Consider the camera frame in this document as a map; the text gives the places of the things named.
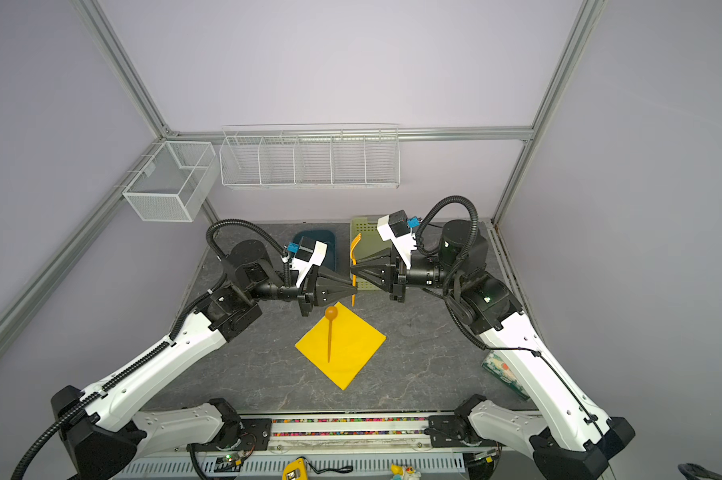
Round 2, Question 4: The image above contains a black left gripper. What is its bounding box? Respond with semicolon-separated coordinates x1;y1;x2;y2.
249;265;357;317

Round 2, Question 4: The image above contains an orange plastic spoon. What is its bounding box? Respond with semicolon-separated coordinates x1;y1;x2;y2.
324;306;339;363

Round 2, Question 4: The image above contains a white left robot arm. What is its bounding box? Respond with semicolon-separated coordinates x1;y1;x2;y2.
52;240;357;479

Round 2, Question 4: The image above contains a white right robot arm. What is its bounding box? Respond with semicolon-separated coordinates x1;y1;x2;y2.
351;215;635;479

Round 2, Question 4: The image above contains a yellow paper napkin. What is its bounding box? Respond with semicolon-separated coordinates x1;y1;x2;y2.
295;302;387;390

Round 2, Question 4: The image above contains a dark teal plastic tub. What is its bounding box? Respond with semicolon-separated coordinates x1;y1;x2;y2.
291;229;338;272

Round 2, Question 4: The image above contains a light green perforated basket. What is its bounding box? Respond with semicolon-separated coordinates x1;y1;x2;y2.
350;217;392;273

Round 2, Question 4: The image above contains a colourful tissue packet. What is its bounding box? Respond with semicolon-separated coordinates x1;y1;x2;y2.
482;351;530;400

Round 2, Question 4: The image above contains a yellow handheld device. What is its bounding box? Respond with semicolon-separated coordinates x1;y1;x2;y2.
281;457;309;480

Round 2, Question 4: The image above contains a yellow white toy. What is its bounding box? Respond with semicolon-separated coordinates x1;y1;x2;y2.
390;464;422;480

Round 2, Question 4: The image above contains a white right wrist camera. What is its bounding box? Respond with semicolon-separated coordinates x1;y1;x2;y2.
377;210;420;269

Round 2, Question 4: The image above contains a black corrugated right cable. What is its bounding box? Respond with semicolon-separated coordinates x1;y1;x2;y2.
416;194;480;283

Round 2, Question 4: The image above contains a white wire wall basket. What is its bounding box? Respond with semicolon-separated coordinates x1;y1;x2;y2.
218;123;401;189

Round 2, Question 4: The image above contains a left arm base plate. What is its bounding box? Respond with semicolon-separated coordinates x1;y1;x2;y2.
195;417;273;453

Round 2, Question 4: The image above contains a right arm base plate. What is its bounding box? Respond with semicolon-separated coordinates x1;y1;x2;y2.
425;414;498;448

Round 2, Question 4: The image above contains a white mesh wall box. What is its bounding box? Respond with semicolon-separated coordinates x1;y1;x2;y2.
123;141;219;223

